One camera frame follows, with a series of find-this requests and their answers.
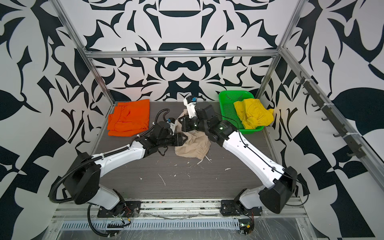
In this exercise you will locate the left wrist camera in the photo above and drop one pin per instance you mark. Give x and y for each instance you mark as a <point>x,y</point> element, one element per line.
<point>173,123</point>

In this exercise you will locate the right aluminium frame post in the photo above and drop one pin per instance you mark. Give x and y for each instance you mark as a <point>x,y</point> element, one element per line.
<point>286,36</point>

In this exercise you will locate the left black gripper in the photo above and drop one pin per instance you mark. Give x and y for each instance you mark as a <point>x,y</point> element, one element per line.
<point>178,139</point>

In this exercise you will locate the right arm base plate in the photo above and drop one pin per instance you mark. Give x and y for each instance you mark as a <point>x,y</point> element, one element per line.
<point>233,208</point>

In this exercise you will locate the yellow shorts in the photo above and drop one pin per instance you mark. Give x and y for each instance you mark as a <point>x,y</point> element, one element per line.
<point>253,114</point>

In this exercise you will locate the green plastic basket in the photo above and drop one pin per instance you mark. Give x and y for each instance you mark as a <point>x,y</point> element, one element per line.
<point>228,112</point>

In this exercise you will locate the aluminium frame crossbar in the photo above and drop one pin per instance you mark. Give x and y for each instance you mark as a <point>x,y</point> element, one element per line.
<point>180,54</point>

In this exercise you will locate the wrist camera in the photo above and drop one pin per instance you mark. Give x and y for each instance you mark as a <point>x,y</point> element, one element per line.
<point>190,102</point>
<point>173,123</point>

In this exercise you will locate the left aluminium frame post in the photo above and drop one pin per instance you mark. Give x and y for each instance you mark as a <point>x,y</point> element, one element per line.
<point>65,20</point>

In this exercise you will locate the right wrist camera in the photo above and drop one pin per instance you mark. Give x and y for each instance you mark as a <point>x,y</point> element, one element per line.
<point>190,102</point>

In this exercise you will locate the orange shorts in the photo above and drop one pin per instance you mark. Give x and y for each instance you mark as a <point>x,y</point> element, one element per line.
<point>129,119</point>

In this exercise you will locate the aluminium frame post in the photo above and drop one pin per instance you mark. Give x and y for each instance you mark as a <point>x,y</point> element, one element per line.
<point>65,20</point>
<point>286,36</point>

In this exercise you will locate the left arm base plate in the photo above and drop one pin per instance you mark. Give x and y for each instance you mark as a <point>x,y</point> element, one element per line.
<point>127,210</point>

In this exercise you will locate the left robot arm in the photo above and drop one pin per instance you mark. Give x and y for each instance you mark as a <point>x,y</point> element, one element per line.
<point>82,181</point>

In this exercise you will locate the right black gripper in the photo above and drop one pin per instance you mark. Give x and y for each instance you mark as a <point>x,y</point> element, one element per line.
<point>186,123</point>

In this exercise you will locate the beige shorts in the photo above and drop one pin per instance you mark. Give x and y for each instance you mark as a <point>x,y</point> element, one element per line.
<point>196,146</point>

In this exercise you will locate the white cable duct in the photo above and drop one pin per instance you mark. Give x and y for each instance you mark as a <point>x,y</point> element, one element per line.
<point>186,224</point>

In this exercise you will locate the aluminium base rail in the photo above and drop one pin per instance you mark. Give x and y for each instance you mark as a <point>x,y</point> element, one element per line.
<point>179,209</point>

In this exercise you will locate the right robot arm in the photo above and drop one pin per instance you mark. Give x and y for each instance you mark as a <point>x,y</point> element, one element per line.
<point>278,182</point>

